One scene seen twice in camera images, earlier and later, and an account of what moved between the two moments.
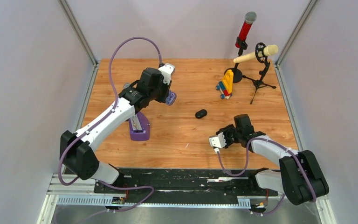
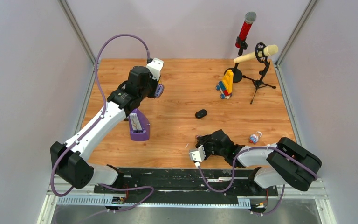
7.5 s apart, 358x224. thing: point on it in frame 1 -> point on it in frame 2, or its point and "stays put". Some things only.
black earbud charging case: x=201 y=114 stays put
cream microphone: x=270 y=50 stays put
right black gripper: x=224 y=131 -> x=204 y=141
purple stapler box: x=139 y=127 stays put
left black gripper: x=166 y=88 -> x=155 y=83
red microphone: x=250 y=17 stays put
